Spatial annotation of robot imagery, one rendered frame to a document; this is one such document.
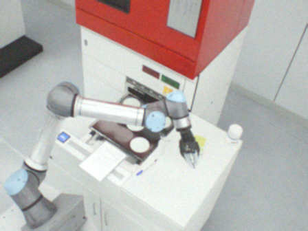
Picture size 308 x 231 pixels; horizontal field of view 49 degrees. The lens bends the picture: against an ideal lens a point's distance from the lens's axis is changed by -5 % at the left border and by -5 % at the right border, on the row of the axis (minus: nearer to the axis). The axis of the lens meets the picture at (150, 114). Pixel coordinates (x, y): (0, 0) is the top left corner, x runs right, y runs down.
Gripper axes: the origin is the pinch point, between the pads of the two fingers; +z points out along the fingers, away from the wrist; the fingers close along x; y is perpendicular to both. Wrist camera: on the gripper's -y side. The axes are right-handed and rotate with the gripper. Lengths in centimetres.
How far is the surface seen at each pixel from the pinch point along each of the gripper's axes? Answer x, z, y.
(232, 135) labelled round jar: 21.8, -1.2, -23.6
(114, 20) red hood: -24, -73, -40
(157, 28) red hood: -2, -63, -26
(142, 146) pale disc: -25.5, -5.6, -26.4
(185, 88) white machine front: 3.4, -27.7, -39.7
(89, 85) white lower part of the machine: -61, -37, -86
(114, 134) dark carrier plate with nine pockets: -39, -15, -31
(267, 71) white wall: 78, 3, -184
